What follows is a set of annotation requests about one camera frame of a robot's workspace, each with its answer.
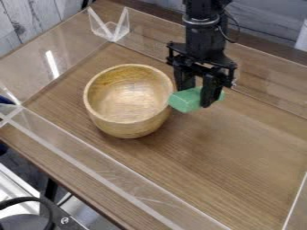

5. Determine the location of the brown wooden bowl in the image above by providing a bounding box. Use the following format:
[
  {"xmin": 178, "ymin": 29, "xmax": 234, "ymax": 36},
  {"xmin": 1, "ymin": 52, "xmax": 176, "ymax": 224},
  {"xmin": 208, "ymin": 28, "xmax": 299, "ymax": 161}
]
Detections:
[{"xmin": 83, "ymin": 64, "xmax": 174, "ymax": 138}]

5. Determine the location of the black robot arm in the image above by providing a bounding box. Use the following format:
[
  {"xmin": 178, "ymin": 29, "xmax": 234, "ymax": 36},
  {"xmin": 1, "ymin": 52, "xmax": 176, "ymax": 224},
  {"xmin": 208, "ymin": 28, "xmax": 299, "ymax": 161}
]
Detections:
[{"xmin": 167, "ymin": 0, "xmax": 238, "ymax": 113}]

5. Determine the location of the grey metal bracket with screw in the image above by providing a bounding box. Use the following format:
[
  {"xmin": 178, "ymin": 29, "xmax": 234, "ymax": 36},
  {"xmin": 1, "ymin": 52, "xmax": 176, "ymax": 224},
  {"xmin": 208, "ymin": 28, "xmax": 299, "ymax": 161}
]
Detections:
[{"xmin": 40, "ymin": 199, "xmax": 88, "ymax": 230}]

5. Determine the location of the clear acrylic corner bracket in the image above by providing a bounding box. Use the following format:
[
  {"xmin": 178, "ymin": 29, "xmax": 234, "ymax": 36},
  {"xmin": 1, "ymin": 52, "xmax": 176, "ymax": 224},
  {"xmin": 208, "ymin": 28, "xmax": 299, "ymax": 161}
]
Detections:
[{"xmin": 88, "ymin": 7, "xmax": 131, "ymax": 42}]

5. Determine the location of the black metal table leg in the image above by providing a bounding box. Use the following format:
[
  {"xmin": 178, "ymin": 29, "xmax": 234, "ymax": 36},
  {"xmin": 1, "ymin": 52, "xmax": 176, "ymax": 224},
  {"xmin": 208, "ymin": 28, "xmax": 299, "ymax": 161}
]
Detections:
[{"xmin": 44, "ymin": 179, "xmax": 59, "ymax": 201}]

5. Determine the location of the clear acrylic tray wall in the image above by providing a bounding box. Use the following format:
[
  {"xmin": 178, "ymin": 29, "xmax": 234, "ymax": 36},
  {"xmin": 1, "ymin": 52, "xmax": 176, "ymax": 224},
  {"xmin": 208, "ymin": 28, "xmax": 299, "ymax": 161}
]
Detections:
[{"xmin": 0, "ymin": 0, "xmax": 307, "ymax": 230}]

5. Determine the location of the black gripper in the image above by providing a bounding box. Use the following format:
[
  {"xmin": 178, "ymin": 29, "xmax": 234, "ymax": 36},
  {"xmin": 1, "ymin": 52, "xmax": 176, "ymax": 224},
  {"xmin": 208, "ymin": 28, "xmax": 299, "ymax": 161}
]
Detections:
[{"xmin": 167, "ymin": 17, "xmax": 238, "ymax": 108}]

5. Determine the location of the green rectangular block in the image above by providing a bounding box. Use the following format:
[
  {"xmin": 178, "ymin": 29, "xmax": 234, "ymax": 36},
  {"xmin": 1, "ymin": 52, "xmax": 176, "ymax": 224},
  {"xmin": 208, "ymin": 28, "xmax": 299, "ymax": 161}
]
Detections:
[{"xmin": 167, "ymin": 85, "xmax": 227, "ymax": 114}]

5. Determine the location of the black cable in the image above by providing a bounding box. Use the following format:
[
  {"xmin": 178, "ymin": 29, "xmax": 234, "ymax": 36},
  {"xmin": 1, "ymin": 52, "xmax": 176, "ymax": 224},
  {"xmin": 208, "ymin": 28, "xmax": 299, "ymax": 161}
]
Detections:
[{"xmin": 0, "ymin": 196, "xmax": 57, "ymax": 230}]

